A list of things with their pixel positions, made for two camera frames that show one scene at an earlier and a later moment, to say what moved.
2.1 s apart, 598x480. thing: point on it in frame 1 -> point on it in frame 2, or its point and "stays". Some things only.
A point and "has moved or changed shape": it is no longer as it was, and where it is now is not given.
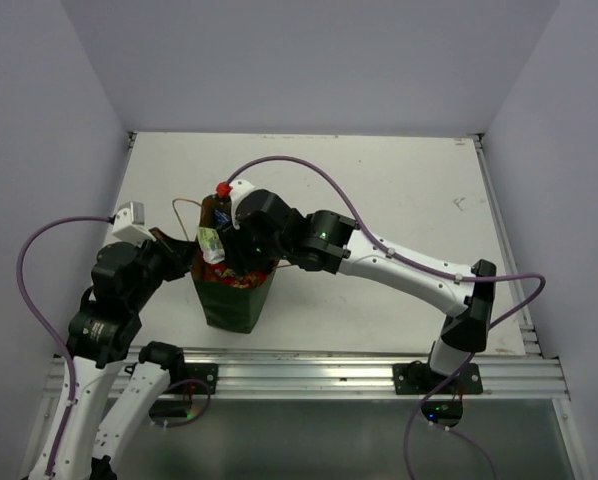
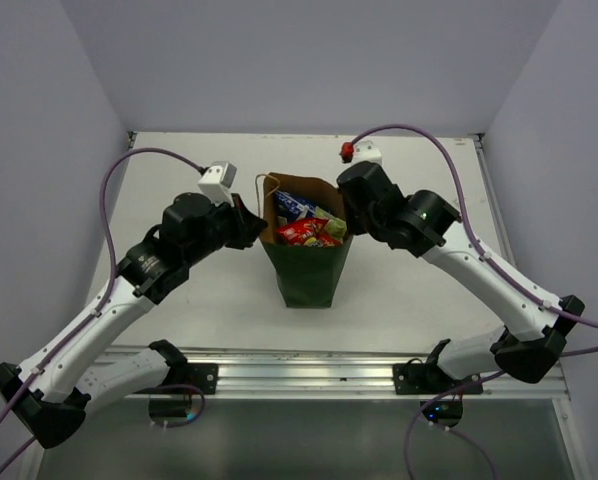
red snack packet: [220, 273] has moved or changed shape
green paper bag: [227, 308] -> [308, 276]
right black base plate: [418, 378] stays
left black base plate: [205, 372] stays
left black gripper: [178, 253] -> [245, 222]
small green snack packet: [210, 244] has moved or changed shape
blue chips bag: [221, 216] has moved or changed shape
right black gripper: [236, 254] -> [352, 225]
